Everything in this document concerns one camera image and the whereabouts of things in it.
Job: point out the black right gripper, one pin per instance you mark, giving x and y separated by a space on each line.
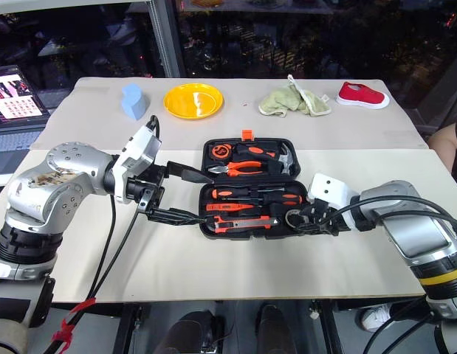
324 217

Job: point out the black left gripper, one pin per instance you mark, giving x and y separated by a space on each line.
150 180

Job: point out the black electrical tape roll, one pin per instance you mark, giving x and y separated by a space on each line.
288 217

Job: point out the orange voltage tester pen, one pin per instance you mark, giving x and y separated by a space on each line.
232 207

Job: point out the orange utility knife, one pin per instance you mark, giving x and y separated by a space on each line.
243 223

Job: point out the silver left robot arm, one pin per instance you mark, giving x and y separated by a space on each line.
65 173

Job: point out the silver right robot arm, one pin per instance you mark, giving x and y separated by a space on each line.
416 228

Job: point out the person's bare forearm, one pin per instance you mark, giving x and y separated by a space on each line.
449 147

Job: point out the black plastic tool case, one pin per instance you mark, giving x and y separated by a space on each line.
235 236

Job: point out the orange black tape measure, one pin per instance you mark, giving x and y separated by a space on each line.
220 151

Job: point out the yellow plate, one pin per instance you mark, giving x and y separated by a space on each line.
193 101

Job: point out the blue foam block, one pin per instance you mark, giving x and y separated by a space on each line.
134 103

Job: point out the black table leg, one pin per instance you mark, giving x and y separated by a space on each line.
329 328
130 328

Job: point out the dark rounded shape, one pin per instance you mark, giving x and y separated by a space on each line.
276 328
191 332

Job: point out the white sneaker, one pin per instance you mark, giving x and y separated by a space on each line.
376 317

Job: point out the green cloth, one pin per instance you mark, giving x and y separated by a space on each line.
287 101

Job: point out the red slip-on shoe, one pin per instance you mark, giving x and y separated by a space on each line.
361 94

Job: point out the open laptop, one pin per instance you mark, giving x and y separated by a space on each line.
14 99

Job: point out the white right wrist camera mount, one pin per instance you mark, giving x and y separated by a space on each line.
329 190

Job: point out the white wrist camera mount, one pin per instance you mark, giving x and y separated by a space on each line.
139 151
329 190

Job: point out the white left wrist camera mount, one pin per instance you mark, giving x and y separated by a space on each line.
139 151

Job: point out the grey window frame post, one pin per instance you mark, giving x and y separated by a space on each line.
165 37

